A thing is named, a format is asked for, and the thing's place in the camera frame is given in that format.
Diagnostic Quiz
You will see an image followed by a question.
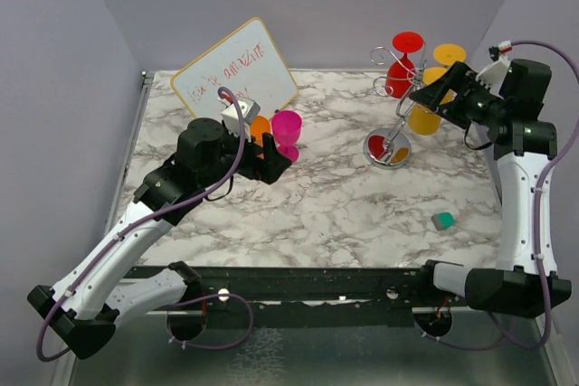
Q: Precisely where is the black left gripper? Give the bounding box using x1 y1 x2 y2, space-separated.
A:
200 122 292 189

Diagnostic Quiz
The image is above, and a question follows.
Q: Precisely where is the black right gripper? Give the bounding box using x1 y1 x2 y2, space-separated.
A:
410 61 508 129

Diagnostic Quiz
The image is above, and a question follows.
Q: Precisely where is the orange plastic wine glass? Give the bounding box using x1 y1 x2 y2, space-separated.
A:
250 116 272 160

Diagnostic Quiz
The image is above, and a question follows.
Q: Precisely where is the yellow wine glass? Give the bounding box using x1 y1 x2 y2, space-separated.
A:
432 43 467 69
408 67 446 136

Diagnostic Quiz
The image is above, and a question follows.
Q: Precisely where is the magenta plastic wine glass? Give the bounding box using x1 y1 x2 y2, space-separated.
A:
271 110 302 163

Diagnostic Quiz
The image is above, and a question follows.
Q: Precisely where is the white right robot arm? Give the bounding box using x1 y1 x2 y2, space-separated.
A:
410 59 572 318

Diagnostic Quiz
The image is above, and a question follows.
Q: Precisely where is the red plastic wine glass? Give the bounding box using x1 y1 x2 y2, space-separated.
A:
384 31 424 99

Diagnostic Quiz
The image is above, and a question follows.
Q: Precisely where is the chrome wine glass rack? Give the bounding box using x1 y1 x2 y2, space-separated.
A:
363 60 431 169

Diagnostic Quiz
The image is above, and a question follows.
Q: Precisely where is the yellow framed whiteboard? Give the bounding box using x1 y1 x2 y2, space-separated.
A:
170 17 299 118

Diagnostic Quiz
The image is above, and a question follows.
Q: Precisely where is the green grey eraser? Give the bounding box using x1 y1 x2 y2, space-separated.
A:
431 212 455 231

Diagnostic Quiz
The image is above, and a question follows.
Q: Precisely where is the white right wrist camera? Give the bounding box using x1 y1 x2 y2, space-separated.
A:
476 40 512 89

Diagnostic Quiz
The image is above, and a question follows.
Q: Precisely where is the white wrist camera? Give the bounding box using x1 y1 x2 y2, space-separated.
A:
476 40 512 89
221 98 261 136

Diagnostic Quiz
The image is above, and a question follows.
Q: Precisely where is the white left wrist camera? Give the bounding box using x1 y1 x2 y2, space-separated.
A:
221 98 261 136

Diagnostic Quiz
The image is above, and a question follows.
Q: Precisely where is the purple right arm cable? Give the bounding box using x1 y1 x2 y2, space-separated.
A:
486 39 579 351

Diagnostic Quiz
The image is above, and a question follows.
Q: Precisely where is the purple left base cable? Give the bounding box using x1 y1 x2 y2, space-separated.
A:
165 292 257 351

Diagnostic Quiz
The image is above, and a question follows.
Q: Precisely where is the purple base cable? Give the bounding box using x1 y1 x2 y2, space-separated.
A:
413 313 512 352
165 292 257 351

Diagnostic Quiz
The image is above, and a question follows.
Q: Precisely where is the black front mounting rail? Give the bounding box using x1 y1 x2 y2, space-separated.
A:
148 263 467 329

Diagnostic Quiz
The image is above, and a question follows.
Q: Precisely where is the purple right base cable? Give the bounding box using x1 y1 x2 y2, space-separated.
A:
413 313 512 352

